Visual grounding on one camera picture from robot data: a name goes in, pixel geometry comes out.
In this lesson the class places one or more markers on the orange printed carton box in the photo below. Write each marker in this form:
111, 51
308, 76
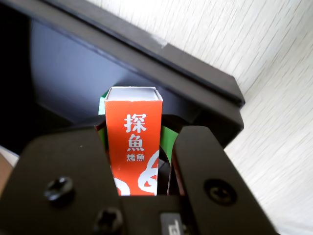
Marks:
132, 137

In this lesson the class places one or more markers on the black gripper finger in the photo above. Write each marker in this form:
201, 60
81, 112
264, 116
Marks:
207, 171
61, 166

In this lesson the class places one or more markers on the black box tray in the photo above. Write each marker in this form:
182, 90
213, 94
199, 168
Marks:
73, 73

